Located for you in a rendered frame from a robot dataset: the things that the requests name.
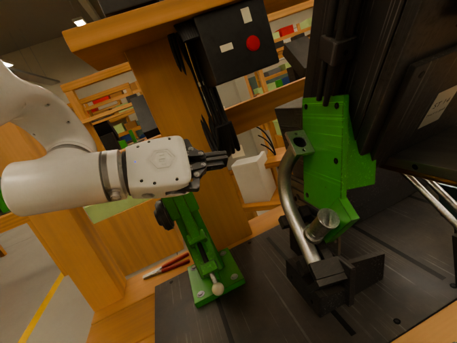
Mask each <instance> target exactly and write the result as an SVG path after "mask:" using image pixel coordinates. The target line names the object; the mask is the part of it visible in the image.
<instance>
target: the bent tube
mask: <svg viewBox="0 0 457 343"><path fill-rule="evenodd" d="M284 135H285V136H286V139H287V140H288V143H289V147H288V148H287V150H286V152H285V154H284V156H283V157H282V160H281V161H280V165H279V169H278V173H277V187H278V193H279V197H280V202H281V205H282V208H283V211H284V214H285V215H286V218H287V220H288V222H289V225H290V227H291V229H292V232H293V234H294V236H295V238H296V240H297V243H298V245H299V248H300V249H301V252H302V254H303V256H304V259H305V261H306V263H307V266H308V264H309V263H313V262H316V261H320V260H322V259H321V257H320V255H319V253H318V251H317V248H316V246H315V244H311V243H309V242H308V241H307V240H306V239H305V237H304V235H303V231H304V228H306V226H305V223H304V222H303V219H302V218H301V215H300V213H299V211H298V209H297V207H296V204H295V202H294V198H293V196H292V189H291V175H292V170H293V167H294V166H295V164H296V162H297V161H298V160H299V158H300V156H304V155H309V154H314V152H315V150H314V148H313V146H312V145H311V142H310V141H309V139H308V137H307V135H306V133H305V131H304V130H298V131H287V132H285V134H284Z"/></svg>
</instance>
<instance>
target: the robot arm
mask: <svg viewBox="0 0 457 343"><path fill-rule="evenodd" d="M8 122H11V123H13V124H15V125H17V126H19V127H21V128H22V129H24V130H25V131H26V132H27V133H29V134H30V135H32V136H33V137H34V138H35V139H36V140H37V141H38V142H39V143H40V144H41V145H42V146H43V147H44V148H45V149H46V152H47V154H46V155H45V156H44V157H42V158H39V159H34V160H29V161H19V162H13V163H10V164H9V165H7V166H6V167H5V169H4V170H3V173H2V176H1V193H2V196H3V200H4V202H5V204H6V206H7V207H8V208H9V210H10V211H11V212H13V213H14V214H15V215H17V216H31V215H36V214H43V213H47V212H55V211H59V210H67V209H72V208H79V207H83V206H91V205H95V204H100V203H107V202H111V201H120V200H123V199H127V197H128V194H129V195H130V196H132V198H133V199H157V198H166V197H176V196H180V195H185V194H188V193H189V192H198V191H199V187H200V179H201V178H202V177H203V175H205V174H206V172H208V171H212V170H217V169H222V168H224V167H226V166H227V163H228V159H229V158H228V156H227V155H226V151H225V150H224V151H214V152H205V153H204V152H203V151H202V150H197V149H196V148H193V147H192V144H191V143H190V141H189V140H188V139H184V140H183V139H182V137H180V136H178V135H174V136H169V137H161V138H156V139H153V140H147V141H144V142H139V143H136V144H133V145H130V146H127V147H126V151H123V152H122V154H121V152H120V151H119V149H117V150H106V151H101V152H97V146H96V144H95V141H94V140H93V138H92V136H91V134H90V133H89V132H88V130H87V129H86V127H85V126H84V125H83V124H82V122H81V121H80V119H79V118H78V117H77V116H76V115H75V113H74V112H73V111H72V109H71V108H70V107H69V106H68V105H67V104H66V103H65V102H64V101H63V100H62V99H60V98H59V97H58V96H56V95H55V94H54V93H52V92H50V91H49V90H47V89H45V88H42V87H40V86H38V85H36V84H32V83H30V82H27V81H25V80H22V79H20V78H19V77H17V76H16V75H15V74H13V73H12V72H11V71H10V70H9V69H8V68H7V66H6V65H5V64H4V63H3V61H2V60H1V59H0V126H2V125H4V124H5V123H8ZM190 164H191V165H190ZM191 178H193V180H192V182H191V181H190V180H191Z"/></svg>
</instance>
